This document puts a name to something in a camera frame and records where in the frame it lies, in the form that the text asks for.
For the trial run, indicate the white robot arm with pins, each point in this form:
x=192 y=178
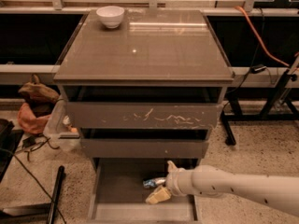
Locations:
x=277 y=192

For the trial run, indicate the black table leg frame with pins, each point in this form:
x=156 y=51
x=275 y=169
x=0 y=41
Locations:
x=279 y=95

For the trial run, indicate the grey open bottom drawer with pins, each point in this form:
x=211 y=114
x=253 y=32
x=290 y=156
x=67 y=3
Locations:
x=120 y=198

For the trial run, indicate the white ceramic bowl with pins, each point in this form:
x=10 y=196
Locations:
x=110 y=16

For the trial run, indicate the grey top drawer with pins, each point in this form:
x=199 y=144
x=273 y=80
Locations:
x=143 y=116

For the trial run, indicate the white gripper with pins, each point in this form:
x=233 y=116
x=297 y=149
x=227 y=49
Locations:
x=173 y=181

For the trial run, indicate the black metal bar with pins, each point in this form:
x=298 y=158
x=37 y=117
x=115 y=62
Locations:
x=55 y=196

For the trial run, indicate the grey drawer cabinet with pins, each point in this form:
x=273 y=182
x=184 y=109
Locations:
x=167 y=57

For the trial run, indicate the clear plastic container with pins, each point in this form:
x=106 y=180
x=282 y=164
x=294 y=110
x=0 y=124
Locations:
x=58 y=129

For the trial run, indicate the grey middle drawer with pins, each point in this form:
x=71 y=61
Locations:
x=130 y=148

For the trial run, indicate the black power adapter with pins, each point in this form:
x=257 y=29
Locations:
x=256 y=69

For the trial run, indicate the blue silver redbull can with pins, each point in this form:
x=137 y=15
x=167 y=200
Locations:
x=154 y=182

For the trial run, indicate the orange cloth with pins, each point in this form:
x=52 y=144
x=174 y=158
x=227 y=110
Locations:
x=29 y=122

